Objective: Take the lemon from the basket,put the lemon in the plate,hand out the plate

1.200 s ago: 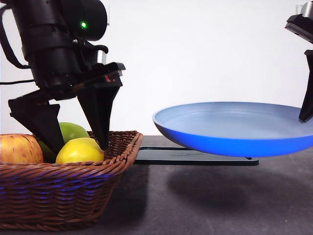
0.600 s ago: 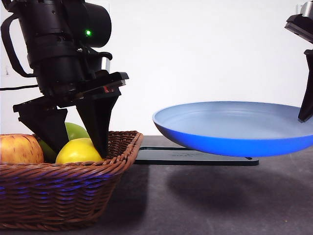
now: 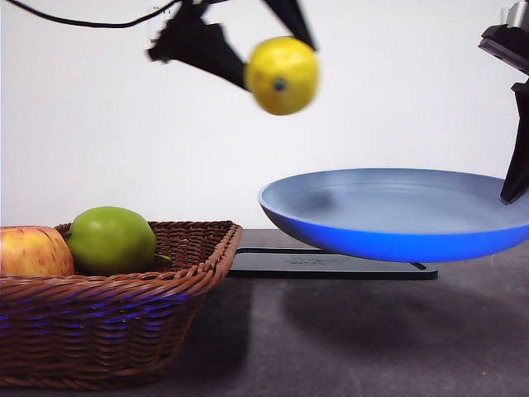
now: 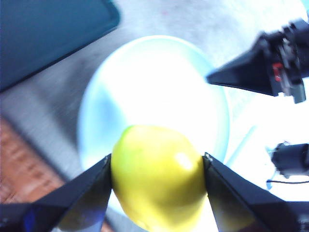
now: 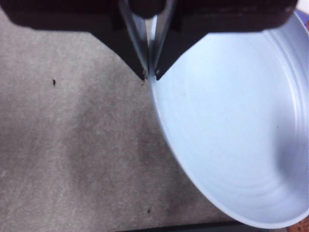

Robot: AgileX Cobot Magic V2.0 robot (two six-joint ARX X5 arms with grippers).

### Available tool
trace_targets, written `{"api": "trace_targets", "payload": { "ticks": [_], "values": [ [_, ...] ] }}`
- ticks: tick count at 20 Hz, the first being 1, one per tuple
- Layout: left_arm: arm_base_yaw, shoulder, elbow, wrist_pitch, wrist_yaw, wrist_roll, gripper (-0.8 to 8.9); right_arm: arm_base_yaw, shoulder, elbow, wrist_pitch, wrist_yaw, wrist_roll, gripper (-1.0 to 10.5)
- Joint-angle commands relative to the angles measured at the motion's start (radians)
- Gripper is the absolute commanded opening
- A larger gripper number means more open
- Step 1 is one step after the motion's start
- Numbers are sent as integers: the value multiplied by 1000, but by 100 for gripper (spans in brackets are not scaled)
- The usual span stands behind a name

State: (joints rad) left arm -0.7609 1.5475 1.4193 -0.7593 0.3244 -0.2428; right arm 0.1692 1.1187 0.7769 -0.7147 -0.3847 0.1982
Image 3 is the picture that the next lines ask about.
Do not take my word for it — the brown wicker basket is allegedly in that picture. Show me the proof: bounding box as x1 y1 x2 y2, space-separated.
0 220 244 390

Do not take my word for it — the blue round plate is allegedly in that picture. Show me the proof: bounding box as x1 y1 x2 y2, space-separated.
258 167 529 263

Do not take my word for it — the black flat tray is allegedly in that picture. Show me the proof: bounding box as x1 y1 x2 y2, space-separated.
226 246 438 280

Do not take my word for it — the pale grey camera box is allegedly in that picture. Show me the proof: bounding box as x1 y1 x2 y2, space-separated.
504 2 529 28

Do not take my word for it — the green apple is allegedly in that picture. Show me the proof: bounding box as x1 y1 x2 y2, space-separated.
66 206 173 276

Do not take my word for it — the thin black cable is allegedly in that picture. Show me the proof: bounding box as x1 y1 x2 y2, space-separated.
0 0 183 29

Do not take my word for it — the yellow lemon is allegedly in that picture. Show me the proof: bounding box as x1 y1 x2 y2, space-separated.
243 36 322 117

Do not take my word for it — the red yellow apple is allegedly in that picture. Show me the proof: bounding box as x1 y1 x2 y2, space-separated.
0 225 76 278

